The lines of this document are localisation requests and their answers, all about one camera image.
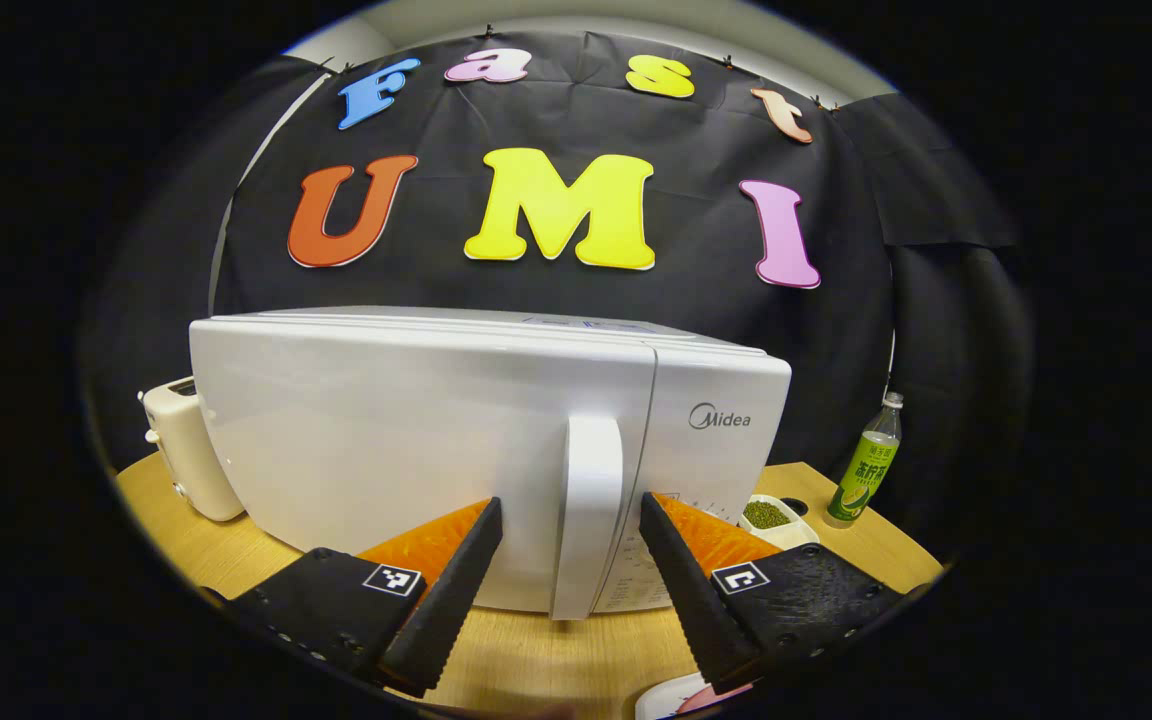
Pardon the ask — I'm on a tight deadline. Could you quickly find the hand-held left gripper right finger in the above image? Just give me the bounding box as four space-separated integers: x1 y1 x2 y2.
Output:
639 490 905 694

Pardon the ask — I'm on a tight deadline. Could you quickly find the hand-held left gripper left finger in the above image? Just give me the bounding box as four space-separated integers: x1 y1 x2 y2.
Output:
226 497 504 699

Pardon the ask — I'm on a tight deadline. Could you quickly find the pink food piece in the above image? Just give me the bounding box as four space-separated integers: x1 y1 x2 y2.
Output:
678 683 755 715

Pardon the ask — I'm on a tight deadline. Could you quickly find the white plate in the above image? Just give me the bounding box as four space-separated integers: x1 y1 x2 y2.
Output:
634 673 759 720

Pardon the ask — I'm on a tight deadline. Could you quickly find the white divided food tray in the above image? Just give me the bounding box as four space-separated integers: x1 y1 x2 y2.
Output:
739 493 822 551

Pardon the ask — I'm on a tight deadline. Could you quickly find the white microwave oven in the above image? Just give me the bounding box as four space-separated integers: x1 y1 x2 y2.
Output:
188 305 793 621

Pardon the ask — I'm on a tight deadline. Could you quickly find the green label drink bottle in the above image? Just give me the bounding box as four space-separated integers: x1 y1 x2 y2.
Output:
824 392 905 528

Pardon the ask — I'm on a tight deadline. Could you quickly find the cream toaster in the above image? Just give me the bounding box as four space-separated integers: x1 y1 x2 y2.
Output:
139 377 245 523

